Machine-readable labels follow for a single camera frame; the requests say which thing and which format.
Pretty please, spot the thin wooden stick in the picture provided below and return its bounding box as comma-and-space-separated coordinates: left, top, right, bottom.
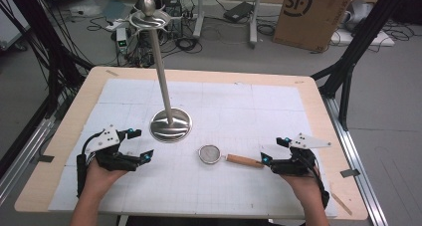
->
329, 189, 353, 217

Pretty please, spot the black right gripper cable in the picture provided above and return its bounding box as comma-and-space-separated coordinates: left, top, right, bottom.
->
298, 148, 330, 210

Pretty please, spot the white grid mat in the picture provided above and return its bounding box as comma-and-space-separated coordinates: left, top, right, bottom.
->
48, 78, 338, 220

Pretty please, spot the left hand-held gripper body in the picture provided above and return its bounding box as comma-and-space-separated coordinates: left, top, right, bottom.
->
85, 124, 141, 172

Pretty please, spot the white metal floor stand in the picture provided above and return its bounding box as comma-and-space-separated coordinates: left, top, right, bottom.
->
192, 0, 265, 50

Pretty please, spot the black frame strut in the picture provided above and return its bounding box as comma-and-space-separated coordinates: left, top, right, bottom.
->
311, 0, 422, 132

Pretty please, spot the black cable coil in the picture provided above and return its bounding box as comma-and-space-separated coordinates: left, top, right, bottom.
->
174, 36, 204, 55

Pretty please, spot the white power strip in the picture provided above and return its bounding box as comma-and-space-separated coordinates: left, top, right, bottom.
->
105, 18, 129, 33

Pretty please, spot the small strainer with wooden handle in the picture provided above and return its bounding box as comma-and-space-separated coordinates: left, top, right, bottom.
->
197, 144, 266, 169

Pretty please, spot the aluminium rail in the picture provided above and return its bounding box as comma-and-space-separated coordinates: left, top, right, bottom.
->
0, 115, 58, 207
319, 95, 390, 226

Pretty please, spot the grey rounded object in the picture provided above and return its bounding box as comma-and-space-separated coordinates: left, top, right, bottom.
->
342, 0, 375, 33

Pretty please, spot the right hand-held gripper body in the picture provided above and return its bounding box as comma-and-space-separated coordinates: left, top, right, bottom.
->
270, 131, 332, 178

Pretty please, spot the white flat board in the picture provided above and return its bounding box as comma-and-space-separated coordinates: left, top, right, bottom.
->
329, 28, 396, 48

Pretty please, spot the person's right hand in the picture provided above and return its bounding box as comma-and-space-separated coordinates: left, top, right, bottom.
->
281, 171, 325, 208

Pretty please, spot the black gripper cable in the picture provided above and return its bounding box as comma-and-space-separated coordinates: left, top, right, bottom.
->
298, 148, 330, 210
76, 131, 107, 199

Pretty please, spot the brown cardboard box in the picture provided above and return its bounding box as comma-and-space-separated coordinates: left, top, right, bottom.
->
272, 0, 359, 53

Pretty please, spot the flat black device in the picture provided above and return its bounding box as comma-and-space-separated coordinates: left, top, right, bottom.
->
223, 0, 255, 24

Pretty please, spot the power supply with green display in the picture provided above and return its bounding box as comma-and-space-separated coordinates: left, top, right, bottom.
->
114, 27, 130, 55

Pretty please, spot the black frame with cables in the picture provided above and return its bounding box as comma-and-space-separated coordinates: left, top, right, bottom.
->
0, 0, 97, 120

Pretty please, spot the steel utensil stand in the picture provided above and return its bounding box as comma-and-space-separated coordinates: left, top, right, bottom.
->
116, 0, 194, 144

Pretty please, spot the person's left hand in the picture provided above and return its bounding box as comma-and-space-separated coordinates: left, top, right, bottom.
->
83, 157, 129, 201

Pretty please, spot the black computer tower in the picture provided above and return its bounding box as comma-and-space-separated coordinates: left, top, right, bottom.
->
161, 0, 184, 39

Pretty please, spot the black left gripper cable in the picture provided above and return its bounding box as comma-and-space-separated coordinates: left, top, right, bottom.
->
76, 131, 107, 199

